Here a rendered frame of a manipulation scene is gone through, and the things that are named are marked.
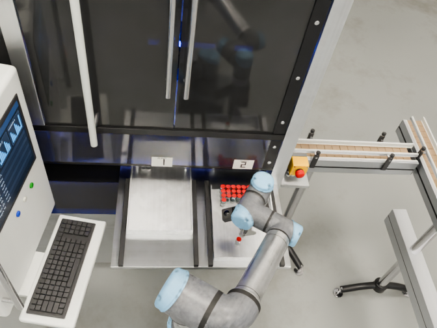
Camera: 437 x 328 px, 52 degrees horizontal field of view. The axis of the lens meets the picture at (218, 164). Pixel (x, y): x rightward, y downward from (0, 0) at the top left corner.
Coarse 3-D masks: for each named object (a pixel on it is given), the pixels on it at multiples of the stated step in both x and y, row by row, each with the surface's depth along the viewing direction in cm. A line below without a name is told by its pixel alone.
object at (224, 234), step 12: (216, 192) 195; (216, 204) 191; (228, 204) 192; (216, 216) 188; (216, 228) 184; (228, 228) 185; (252, 228) 186; (216, 240) 181; (228, 240) 181; (252, 240) 183; (216, 252) 177; (228, 252) 178; (240, 252) 179; (252, 252) 180
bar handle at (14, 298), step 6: (0, 264) 130; (0, 270) 131; (0, 276) 133; (6, 276) 135; (6, 282) 137; (6, 288) 140; (12, 288) 142; (12, 294) 144; (6, 300) 150; (12, 300) 147; (18, 300) 149; (18, 306) 151
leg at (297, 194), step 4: (308, 172) 221; (312, 172) 222; (308, 176) 224; (308, 180) 227; (296, 188) 235; (300, 188) 232; (304, 188) 232; (296, 192) 236; (300, 192) 234; (292, 196) 241; (296, 196) 238; (300, 196) 237; (292, 200) 242; (296, 200) 241; (288, 204) 248; (292, 204) 244; (296, 204) 244; (288, 208) 249; (292, 208) 247; (284, 212) 255; (288, 212) 251; (292, 212) 250; (288, 216) 253; (292, 216) 255
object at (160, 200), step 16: (144, 176) 196; (160, 176) 197; (176, 176) 198; (144, 192) 191; (160, 192) 192; (176, 192) 193; (128, 208) 181; (144, 208) 186; (160, 208) 187; (176, 208) 188; (128, 224) 180; (144, 224) 181; (160, 224) 182; (176, 224) 183
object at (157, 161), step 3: (153, 159) 183; (156, 159) 183; (159, 159) 183; (162, 159) 183; (165, 159) 183; (168, 159) 184; (171, 159) 184; (153, 162) 184; (156, 162) 184; (159, 162) 184; (162, 162) 185; (165, 162) 185; (168, 162) 185; (171, 162) 185; (153, 165) 186; (156, 165) 186; (159, 165) 186; (162, 165) 186; (165, 165) 186; (168, 165) 187; (171, 165) 187
